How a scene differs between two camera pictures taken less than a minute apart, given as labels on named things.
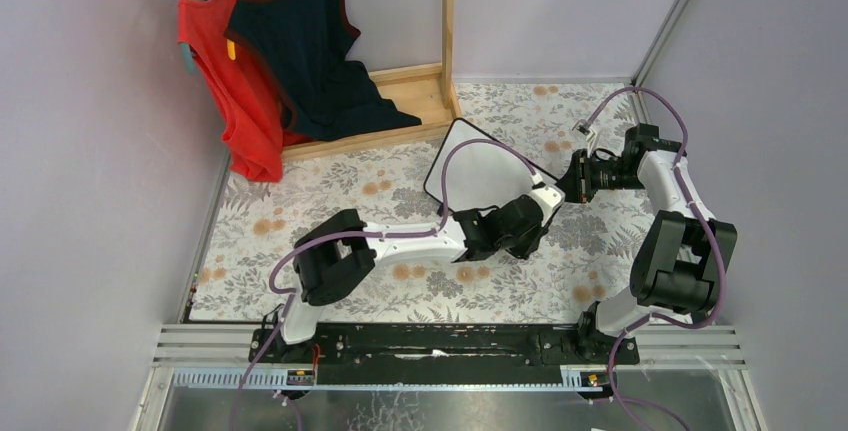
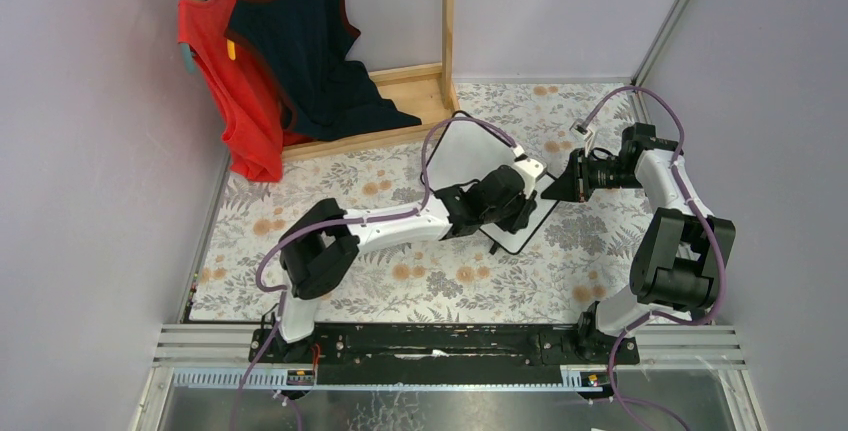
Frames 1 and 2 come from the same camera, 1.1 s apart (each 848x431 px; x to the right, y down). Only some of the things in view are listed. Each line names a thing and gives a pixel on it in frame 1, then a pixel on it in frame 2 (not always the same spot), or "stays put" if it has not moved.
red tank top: (247, 99) stays put
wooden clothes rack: (425, 91) stays put
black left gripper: (473, 230) to (519, 209)
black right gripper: (582, 176) stays put
